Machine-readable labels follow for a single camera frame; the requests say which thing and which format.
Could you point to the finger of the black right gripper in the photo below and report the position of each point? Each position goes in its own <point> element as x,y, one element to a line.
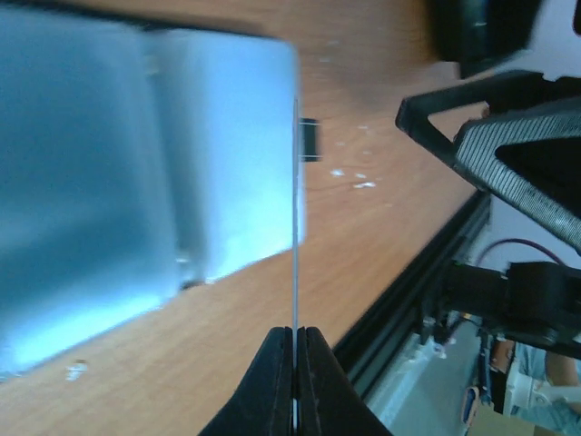
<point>531,160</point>

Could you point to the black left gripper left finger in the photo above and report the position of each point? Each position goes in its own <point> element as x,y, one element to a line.
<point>262,402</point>

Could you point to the black aluminium frame rail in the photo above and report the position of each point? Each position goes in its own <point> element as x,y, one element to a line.
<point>371,345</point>

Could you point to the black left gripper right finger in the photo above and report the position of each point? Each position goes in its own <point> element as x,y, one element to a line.
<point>327,403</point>

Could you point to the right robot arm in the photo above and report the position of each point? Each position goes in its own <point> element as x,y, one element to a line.
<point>536,303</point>

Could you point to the blue card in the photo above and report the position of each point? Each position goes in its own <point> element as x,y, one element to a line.
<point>295,264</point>

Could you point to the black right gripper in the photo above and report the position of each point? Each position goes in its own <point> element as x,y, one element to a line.
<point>476,36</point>

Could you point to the black leather card holder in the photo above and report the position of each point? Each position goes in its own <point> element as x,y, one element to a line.
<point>136,158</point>

